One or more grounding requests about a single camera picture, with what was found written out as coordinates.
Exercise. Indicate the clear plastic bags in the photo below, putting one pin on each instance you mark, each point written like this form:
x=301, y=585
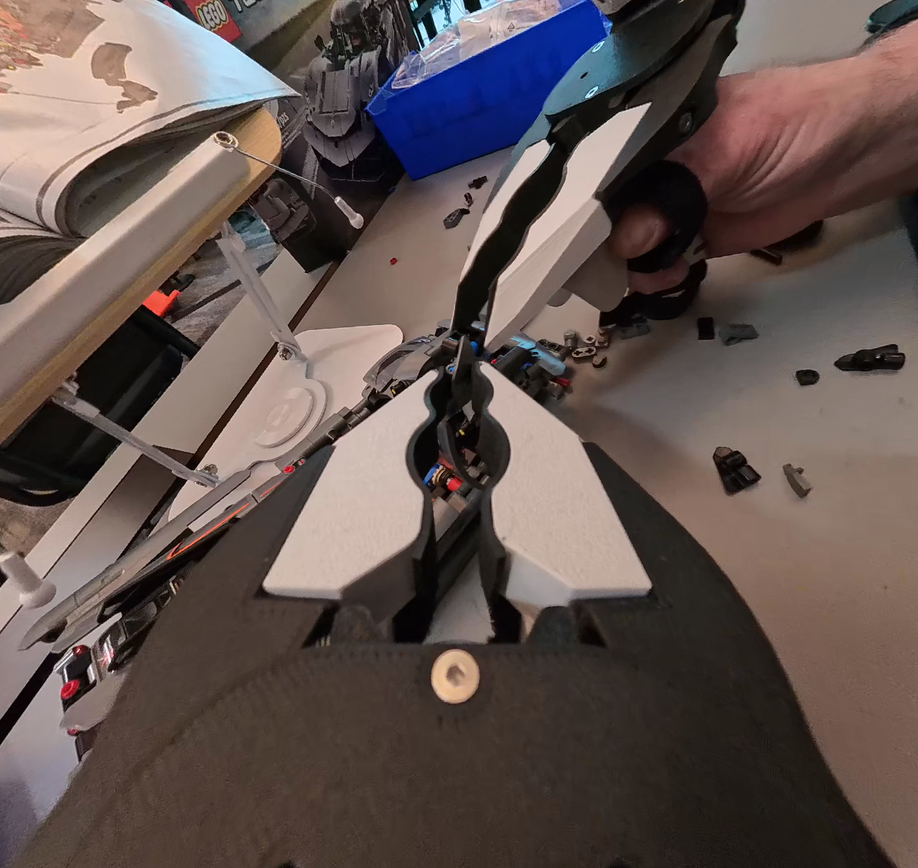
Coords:
x=502, y=29

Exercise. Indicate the black curved lego slope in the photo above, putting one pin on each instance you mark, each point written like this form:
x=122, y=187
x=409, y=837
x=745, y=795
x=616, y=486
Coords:
x=735, y=468

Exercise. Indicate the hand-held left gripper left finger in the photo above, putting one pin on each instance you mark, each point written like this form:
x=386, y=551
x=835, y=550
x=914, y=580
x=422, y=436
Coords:
x=337, y=524

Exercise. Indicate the dark grey lego connector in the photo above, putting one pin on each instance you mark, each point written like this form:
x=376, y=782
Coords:
x=739, y=334

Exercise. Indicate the grey lego car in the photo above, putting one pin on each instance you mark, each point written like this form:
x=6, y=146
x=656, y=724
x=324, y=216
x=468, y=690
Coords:
x=401, y=366

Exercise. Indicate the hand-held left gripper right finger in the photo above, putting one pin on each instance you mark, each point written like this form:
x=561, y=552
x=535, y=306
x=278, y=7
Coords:
x=574, y=524

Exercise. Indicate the black lego wedge piece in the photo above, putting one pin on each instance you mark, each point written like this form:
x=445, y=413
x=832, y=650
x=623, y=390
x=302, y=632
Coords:
x=869, y=359

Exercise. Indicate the dark printed set box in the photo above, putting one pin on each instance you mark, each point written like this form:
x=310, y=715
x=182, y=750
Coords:
x=337, y=79

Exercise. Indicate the person's right hand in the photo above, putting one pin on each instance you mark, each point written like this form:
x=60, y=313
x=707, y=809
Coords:
x=803, y=144

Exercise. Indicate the orange plastic case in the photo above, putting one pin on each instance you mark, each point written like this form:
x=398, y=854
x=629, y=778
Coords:
x=161, y=301

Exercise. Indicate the black lego pin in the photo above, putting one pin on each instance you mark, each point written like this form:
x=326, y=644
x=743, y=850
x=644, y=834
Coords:
x=766, y=256

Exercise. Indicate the small black round lego piece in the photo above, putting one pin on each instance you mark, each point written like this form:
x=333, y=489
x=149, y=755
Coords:
x=807, y=377

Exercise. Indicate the scattered dark lego pieces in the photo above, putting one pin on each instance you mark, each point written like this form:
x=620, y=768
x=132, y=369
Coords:
x=455, y=218

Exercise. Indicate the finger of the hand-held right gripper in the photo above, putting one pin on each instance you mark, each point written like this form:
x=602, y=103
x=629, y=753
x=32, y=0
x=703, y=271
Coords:
x=566, y=223
x=502, y=201

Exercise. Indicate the blue plastic bin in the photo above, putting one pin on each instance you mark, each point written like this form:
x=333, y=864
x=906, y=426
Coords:
x=459, y=115

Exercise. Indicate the black flat lego tile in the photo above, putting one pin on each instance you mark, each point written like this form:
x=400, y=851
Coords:
x=706, y=328

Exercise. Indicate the black curved lego piece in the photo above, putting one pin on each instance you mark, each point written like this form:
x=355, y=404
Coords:
x=461, y=380

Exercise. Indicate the instruction booklet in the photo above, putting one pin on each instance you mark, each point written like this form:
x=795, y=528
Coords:
x=107, y=58

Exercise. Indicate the white book stand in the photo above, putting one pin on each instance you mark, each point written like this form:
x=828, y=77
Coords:
x=344, y=359

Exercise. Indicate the pile of small lego pieces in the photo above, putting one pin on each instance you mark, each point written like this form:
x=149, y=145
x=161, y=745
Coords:
x=588, y=348

